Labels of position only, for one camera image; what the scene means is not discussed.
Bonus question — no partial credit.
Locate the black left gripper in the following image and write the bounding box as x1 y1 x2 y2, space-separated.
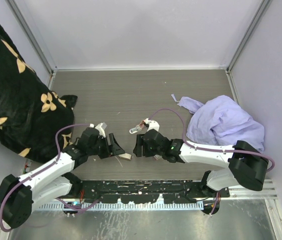
87 133 124 159

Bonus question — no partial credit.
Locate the beige stapler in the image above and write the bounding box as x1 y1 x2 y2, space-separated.
119 153 132 161

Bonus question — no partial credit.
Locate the pink stapler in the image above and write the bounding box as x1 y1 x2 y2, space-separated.
129 119 146 134

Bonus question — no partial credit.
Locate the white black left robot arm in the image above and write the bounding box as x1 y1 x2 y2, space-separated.
0 122 131 232

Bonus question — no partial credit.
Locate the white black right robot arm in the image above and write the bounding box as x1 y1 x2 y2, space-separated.
133 129 269 197

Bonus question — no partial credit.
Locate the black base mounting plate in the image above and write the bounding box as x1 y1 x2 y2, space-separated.
63 179 231 205

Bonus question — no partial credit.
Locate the lavender crumpled cloth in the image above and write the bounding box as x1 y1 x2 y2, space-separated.
175 95 265 153

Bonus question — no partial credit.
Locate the black floral blanket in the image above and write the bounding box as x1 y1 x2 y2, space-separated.
0 25 78 163

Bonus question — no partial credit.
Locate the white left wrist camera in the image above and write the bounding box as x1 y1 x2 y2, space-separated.
89 122 107 138

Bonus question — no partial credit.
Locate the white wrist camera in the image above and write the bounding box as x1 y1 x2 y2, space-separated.
89 122 107 138
143 118 160 132

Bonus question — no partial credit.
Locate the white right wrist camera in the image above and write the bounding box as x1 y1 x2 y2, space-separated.
143 118 160 132

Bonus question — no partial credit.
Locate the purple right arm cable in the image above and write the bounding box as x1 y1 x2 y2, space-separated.
147 107 276 216

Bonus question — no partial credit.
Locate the white slotted cable duct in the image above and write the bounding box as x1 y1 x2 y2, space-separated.
38 201 204 211

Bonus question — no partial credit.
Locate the aluminium front rail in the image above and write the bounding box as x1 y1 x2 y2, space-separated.
4 179 278 202

